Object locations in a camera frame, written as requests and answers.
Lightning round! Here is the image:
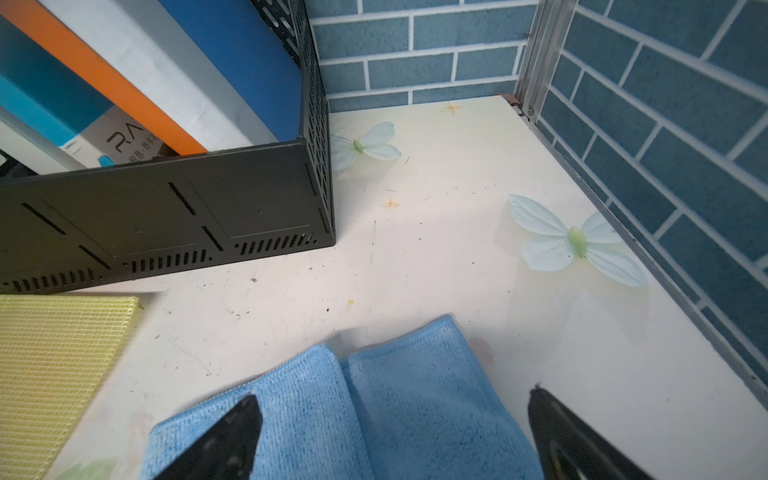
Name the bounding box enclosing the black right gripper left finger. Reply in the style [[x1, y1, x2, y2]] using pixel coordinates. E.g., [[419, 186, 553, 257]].
[[155, 394, 263, 480]]

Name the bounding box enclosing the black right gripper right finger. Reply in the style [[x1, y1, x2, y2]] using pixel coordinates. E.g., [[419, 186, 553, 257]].
[[528, 386, 652, 480]]

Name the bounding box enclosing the blue microfiber cloth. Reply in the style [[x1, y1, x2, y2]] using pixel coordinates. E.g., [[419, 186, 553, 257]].
[[141, 315, 542, 479]]

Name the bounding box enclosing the yellow mesh document bag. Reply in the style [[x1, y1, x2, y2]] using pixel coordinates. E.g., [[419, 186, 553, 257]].
[[1, 295, 139, 479]]

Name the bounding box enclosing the black mesh file holder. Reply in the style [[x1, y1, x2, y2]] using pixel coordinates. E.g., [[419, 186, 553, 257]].
[[1, 1, 335, 294]]

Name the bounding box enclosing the teal book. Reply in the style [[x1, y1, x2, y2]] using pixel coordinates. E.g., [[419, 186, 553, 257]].
[[1, 19, 113, 147]]

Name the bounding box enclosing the blue folder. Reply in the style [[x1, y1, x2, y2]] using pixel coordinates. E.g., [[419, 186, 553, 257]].
[[161, 0, 302, 142]]

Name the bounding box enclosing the white grey booklet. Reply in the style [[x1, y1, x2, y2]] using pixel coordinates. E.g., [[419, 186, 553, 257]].
[[42, 0, 277, 151]]

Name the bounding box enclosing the orange book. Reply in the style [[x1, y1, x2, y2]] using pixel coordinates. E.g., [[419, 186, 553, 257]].
[[1, 0, 206, 155]]

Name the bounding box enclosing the aluminium corner post right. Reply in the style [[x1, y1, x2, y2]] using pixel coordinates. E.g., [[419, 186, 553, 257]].
[[515, 0, 578, 123]]

